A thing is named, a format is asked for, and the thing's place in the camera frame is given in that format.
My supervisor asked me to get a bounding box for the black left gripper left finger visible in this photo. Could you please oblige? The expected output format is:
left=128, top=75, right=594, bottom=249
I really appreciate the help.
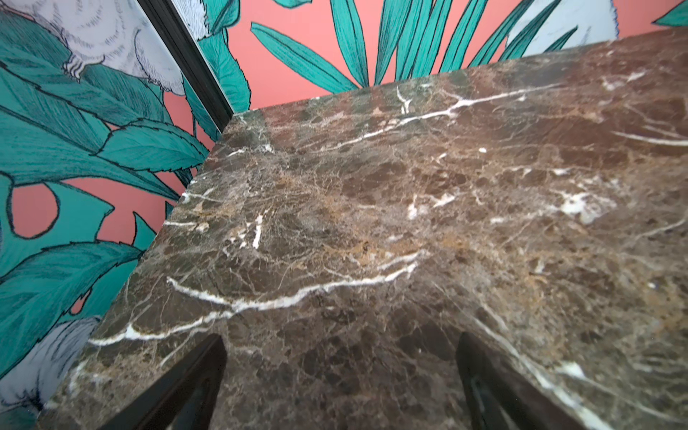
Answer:
left=101, top=334, right=228, bottom=430

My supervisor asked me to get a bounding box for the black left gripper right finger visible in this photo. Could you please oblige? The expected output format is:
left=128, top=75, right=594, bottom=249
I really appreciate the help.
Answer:
left=455, top=331, right=583, bottom=429

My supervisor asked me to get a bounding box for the black corner frame post left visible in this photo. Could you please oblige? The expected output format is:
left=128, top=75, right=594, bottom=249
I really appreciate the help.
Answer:
left=137, top=0, right=234, bottom=133

